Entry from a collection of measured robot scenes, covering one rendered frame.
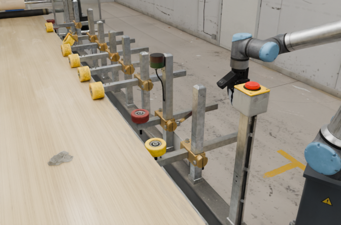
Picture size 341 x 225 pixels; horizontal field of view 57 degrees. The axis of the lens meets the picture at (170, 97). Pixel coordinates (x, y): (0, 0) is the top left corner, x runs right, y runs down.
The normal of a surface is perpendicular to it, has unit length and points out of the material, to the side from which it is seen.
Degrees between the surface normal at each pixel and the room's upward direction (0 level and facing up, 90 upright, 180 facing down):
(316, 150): 95
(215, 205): 0
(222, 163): 0
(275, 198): 0
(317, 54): 90
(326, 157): 95
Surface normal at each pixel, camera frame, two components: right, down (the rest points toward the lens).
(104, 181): 0.00, -0.90
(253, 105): 0.47, 0.38
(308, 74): -0.88, 0.20
